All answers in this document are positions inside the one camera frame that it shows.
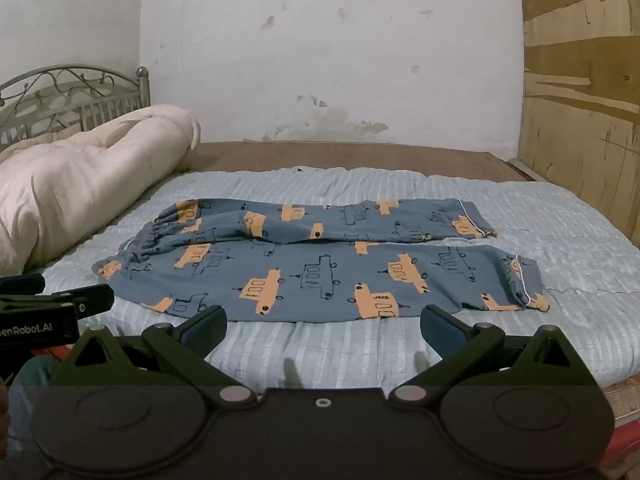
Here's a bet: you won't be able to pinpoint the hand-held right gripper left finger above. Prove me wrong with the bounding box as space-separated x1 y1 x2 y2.
50 305 258 407

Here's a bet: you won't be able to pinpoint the grey metal bed headboard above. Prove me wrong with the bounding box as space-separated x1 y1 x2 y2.
0 65 151 151

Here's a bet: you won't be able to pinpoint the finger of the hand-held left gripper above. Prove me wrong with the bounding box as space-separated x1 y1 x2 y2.
0 283 115 318

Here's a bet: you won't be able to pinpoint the light blue quilted blanket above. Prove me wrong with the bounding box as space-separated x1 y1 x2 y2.
30 167 640 391

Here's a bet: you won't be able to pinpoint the plywood panel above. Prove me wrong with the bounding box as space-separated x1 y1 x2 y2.
515 0 640 251

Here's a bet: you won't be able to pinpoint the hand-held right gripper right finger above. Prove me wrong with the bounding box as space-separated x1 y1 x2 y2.
389 305 591 407

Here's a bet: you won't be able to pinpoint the cream rolled comforter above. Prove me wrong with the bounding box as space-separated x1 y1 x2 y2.
0 105 202 276

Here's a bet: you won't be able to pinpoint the brown wooden bed frame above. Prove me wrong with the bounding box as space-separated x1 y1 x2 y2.
177 140 546 183

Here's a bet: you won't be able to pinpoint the blue car print pants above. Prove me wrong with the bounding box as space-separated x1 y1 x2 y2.
91 198 551 323

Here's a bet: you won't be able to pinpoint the red item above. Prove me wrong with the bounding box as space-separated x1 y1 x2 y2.
612 420 640 466

